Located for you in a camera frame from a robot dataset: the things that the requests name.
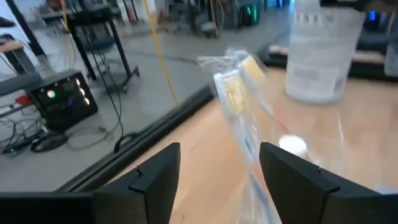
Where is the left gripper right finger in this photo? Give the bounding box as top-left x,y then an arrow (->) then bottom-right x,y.
259,142 -> 398,224

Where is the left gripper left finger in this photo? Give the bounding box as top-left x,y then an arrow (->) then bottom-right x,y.
0,142 -> 182,224

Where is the blue toothpaste tube white cap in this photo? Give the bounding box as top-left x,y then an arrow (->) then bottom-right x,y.
278,134 -> 308,157

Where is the blue toothbrush with yellow bristles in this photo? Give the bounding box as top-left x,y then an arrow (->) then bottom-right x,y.
197,46 -> 282,224

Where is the black power brick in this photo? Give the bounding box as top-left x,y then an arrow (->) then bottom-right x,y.
30,133 -> 69,154

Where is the black computer with glowing fans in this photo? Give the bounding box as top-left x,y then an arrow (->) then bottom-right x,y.
25,69 -> 99,131

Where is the red power plug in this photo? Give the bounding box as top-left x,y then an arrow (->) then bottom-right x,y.
14,95 -> 32,106

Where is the black monitor cart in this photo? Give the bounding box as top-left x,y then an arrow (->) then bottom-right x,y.
66,0 -> 141,94

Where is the grey computer tower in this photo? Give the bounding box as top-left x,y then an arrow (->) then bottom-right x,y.
238,0 -> 262,27

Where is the black coiled floor cable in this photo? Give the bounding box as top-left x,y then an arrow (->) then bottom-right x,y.
90,30 -> 141,154

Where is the yellow hanging cable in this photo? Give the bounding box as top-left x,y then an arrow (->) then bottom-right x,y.
142,0 -> 180,107

